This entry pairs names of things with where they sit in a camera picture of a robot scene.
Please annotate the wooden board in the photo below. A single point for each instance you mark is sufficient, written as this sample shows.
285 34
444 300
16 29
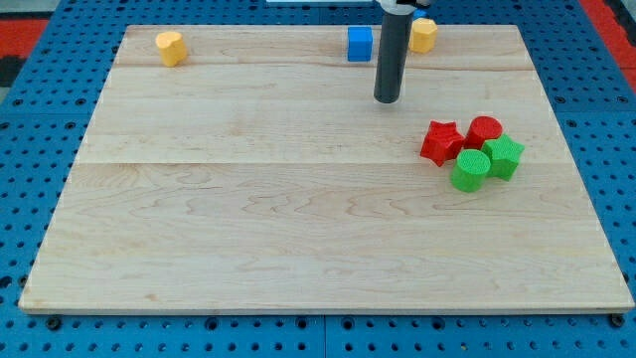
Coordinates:
261 177

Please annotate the red star block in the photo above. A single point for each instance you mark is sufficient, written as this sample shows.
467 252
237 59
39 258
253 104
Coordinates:
442 142

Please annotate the blue cube block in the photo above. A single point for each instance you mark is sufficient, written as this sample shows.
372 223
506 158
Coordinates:
360 44

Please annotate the green cylinder block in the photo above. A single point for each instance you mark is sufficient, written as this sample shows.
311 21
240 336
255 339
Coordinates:
470 170

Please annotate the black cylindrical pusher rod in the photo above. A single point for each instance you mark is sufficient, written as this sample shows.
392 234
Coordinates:
393 49

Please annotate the red cylinder block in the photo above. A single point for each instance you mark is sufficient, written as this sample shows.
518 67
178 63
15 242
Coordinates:
482 128

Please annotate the yellow hexagon block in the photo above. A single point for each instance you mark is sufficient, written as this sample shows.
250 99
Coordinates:
422 36

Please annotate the green star block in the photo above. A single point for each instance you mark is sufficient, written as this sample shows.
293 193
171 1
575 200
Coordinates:
504 154

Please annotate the small blue block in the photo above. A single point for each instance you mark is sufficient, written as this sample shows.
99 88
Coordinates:
419 14

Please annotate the yellow heart block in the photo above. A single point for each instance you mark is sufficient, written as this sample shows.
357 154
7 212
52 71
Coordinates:
172 48

